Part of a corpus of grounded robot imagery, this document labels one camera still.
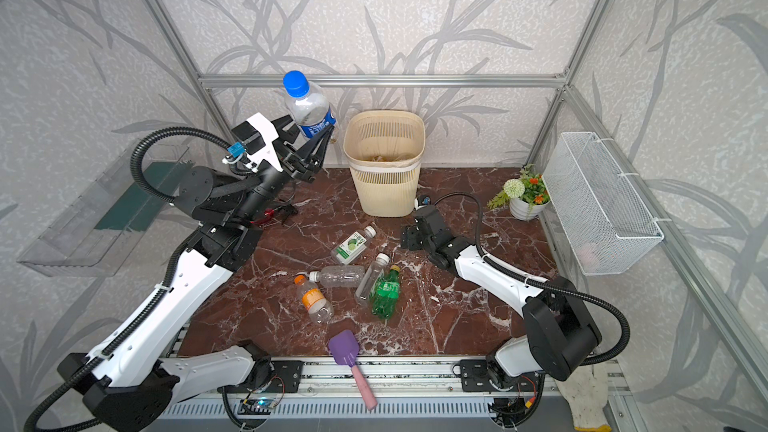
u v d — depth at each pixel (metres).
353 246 0.94
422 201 0.77
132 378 0.38
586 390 0.71
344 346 0.78
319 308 0.83
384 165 0.82
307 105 0.42
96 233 0.64
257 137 0.38
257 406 0.71
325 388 0.73
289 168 0.45
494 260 0.54
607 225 0.61
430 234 0.65
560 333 0.42
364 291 0.87
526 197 0.96
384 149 1.08
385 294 0.85
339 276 0.85
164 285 0.41
